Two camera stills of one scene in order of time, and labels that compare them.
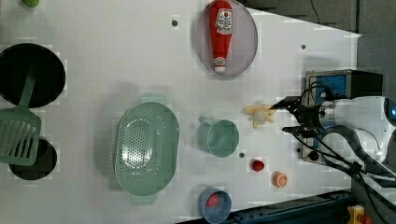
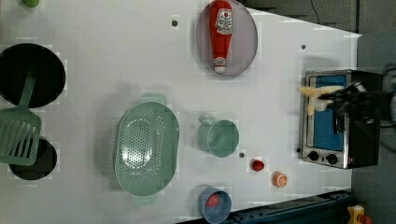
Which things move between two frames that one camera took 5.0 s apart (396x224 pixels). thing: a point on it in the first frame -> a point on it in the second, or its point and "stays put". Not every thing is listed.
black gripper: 307,116 -> 355,101
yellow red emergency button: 357,216 stays put
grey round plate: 243,41 stays put
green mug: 219,137 stays put
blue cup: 214,205 stays put
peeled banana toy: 259,114 -> 317,104
